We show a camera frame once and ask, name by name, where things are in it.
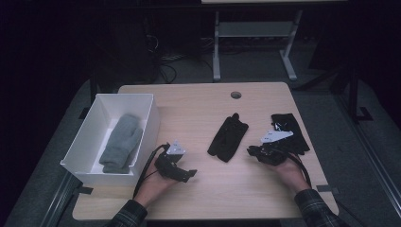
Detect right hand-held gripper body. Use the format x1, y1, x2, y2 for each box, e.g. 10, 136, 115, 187
254, 130, 295, 166

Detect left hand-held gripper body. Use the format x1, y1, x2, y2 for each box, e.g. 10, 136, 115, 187
154, 140, 190, 183

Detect black glove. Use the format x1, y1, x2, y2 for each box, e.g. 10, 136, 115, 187
270, 113, 311, 156
206, 113, 250, 164

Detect grey knitted mitten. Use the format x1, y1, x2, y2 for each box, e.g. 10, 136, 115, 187
98, 113, 145, 168
101, 162, 131, 175

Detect white box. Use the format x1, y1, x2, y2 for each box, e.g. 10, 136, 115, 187
60, 93, 161, 187

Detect person's right hand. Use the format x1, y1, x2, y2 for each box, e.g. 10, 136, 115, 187
273, 157, 312, 194

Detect black tape strip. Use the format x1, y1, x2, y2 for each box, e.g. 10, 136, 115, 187
316, 184, 340, 194

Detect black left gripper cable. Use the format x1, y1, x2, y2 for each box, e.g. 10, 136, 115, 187
132, 143, 171, 200

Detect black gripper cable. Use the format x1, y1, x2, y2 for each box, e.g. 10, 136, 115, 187
132, 143, 171, 200
283, 150, 313, 189

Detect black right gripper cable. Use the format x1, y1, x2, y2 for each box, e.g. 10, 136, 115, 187
283, 150, 313, 189

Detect black floor cables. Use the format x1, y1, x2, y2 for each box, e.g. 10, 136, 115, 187
153, 53, 178, 85

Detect white metal table frame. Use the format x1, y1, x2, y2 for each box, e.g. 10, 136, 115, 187
212, 9, 305, 82

